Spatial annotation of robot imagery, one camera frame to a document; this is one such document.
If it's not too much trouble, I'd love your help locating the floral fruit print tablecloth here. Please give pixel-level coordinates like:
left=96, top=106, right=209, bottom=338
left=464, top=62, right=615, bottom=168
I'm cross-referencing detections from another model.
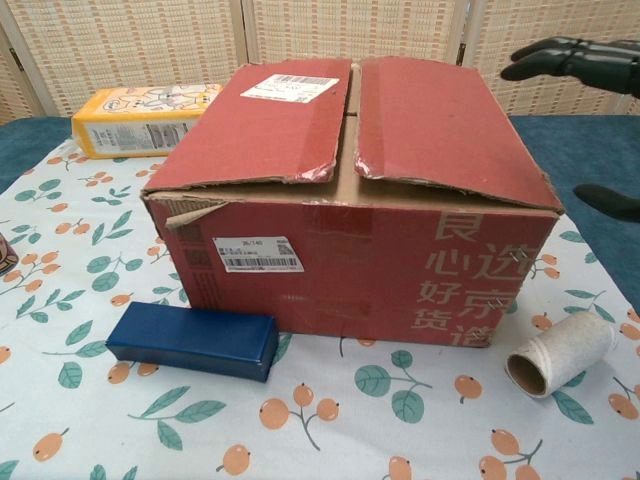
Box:
left=0, top=137, right=640, bottom=480

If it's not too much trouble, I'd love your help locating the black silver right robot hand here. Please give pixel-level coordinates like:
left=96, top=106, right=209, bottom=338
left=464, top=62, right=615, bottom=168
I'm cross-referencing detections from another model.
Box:
left=501, top=37, right=640, bottom=224

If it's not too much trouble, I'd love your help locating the yellow cartoon tissue pack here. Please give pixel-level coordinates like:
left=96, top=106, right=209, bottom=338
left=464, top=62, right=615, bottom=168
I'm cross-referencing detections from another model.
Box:
left=71, top=83, right=224, bottom=160

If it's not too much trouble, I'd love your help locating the dark blue rectangular box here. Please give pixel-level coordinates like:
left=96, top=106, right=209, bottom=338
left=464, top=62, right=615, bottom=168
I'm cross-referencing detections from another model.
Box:
left=104, top=301, right=279, bottom=384

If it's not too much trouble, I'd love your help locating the woven bamboo folding screen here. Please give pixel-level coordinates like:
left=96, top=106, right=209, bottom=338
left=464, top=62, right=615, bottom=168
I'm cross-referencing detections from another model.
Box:
left=0, top=0, right=640, bottom=126

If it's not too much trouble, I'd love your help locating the white paper roll cardboard core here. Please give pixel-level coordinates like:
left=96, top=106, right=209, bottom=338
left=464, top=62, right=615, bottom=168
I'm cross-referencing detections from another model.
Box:
left=505, top=313, right=619, bottom=399

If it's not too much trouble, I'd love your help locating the patterned object at left edge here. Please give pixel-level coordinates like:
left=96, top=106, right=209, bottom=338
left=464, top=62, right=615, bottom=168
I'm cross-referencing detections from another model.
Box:
left=0, top=232, right=19, bottom=276

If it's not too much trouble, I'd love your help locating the red cardboard shipping box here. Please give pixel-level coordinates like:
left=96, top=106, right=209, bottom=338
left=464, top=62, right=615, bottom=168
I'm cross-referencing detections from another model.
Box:
left=139, top=55, right=566, bottom=350

